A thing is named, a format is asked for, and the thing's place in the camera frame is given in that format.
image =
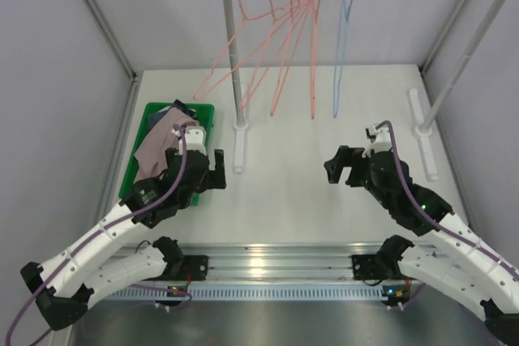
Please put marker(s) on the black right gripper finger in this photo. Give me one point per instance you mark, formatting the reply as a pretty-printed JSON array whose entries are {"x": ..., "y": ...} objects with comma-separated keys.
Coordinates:
[
  {"x": 334, "y": 169},
  {"x": 345, "y": 155}
]

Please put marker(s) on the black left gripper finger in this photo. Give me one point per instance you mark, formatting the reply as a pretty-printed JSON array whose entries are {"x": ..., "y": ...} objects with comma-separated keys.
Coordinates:
[
  {"x": 219, "y": 160},
  {"x": 215, "y": 185}
]

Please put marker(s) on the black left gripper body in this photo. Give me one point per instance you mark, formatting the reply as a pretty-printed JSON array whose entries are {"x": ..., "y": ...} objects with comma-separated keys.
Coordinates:
[{"x": 208, "y": 173}]

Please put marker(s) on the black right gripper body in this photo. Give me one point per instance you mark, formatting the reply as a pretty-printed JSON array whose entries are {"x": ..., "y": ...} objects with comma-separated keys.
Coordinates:
[{"x": 360, "y": 175}]

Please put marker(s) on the mauve tank top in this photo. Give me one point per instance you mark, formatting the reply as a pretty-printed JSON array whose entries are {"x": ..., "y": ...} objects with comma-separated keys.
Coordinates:
[{"x": 150, "y": 154}]

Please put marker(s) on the blue wire hanger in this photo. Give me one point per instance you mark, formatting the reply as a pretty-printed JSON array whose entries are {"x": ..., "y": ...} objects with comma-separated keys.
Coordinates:
[{"x": 340, "y": 53}]

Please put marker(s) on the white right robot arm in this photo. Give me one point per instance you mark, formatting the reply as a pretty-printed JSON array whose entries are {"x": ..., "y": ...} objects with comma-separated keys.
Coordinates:
[{"x": 475, "y": 276}]

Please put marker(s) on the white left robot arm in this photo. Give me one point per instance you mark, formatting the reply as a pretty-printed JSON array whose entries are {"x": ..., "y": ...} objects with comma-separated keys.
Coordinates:
[{"x": 71, "y": 283}]

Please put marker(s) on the green plastic bin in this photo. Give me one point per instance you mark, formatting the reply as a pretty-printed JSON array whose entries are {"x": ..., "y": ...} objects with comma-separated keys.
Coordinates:
[{"x": 205, "y": 114}]

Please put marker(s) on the dark clothes pile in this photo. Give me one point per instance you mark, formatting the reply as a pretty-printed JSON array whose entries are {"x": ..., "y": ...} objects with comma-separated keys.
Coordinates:
[{"x": 154, "y": 118}]

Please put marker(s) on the silver white clothes rack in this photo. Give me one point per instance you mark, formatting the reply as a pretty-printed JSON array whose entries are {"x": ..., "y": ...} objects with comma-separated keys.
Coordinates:
[{"x": 422, "y": 121}]

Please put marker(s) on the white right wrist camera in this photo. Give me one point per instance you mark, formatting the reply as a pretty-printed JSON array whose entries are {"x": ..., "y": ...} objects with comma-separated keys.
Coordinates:
[{"x": 380, "y": 141}]

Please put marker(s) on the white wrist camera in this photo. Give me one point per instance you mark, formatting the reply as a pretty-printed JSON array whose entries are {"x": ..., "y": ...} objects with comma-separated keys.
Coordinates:
[
  {"x": 380, "y": 141},
  {"x": 190, "y": 138}
]

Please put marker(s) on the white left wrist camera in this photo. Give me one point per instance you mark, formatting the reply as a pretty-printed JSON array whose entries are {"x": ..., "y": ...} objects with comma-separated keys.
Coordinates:
[{"x": 190, "y": 138}]

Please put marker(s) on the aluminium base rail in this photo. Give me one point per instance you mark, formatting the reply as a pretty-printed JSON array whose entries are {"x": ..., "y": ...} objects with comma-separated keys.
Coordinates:
[{"x": 280, "y": 263}]

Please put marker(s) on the grey slotted cable duct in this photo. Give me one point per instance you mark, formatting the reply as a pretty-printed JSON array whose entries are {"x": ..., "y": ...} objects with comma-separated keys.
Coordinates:
[{"x": 296, "y": 292}]

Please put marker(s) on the pink wire hanger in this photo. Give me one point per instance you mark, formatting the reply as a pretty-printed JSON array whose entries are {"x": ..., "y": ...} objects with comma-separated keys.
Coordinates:
[
  {"x": 299, "y": 14},
  {"x": 314, "y": 50},
  {"x": 270, "y": 47},
  {"x": 234, "y": 25}
]

